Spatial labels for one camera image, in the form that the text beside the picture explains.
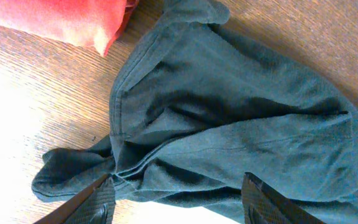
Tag red folded garment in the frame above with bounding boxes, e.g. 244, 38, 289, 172
0, 0, 139, 57

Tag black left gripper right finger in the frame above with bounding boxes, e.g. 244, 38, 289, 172
241, 172, 324, 224

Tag dark green t-shirt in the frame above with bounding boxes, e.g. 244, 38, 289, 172
32, 1, 358, 223

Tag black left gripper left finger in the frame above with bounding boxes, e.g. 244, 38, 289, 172
34, 174, 116, 224

